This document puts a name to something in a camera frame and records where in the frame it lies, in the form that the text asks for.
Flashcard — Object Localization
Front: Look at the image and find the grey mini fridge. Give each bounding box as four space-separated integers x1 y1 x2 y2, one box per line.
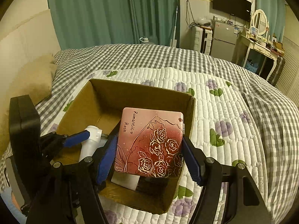
210 21 239 61

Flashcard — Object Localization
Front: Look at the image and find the grey checked blanket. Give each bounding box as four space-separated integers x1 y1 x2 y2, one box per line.
0 42 299 220

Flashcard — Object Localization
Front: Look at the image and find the green curtain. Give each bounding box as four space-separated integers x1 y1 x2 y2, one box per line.
48 0 178 50

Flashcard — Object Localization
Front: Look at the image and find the white plastic bottle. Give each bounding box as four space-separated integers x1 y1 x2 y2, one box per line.
79 125 103 161

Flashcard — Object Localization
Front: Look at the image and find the black wall television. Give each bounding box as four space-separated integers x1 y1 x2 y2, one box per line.
212 0 251 22

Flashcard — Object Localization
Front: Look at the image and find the green curtain right window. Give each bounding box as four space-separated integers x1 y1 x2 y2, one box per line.
256 0 286 42

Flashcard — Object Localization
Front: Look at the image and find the beige pillow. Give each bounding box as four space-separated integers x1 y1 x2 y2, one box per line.
1 54 57 153

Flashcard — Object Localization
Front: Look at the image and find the white dressing table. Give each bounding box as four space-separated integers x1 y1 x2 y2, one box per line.
232 34 279 81

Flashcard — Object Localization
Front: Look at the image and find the oval white mirror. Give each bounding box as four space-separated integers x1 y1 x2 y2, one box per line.
250 9 269 35

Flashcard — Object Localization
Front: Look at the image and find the brown cardboard box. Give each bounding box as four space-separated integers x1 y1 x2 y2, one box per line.
56 79 196 214

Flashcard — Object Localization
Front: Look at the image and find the black cylindrical tube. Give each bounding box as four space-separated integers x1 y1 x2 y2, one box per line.
101 122 120 140

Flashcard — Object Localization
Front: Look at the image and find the red rose tin case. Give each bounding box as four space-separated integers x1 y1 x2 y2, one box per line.
114 107 184 178

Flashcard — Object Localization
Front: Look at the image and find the white sliding wardrobe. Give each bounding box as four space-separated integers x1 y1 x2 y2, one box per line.
276 5 299 106

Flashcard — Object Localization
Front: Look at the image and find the floral quilted bedspread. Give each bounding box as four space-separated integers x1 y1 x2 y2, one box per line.
40 66 269 224

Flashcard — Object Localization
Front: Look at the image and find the white suitcase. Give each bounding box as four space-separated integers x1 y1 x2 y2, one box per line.
191 26 213 55

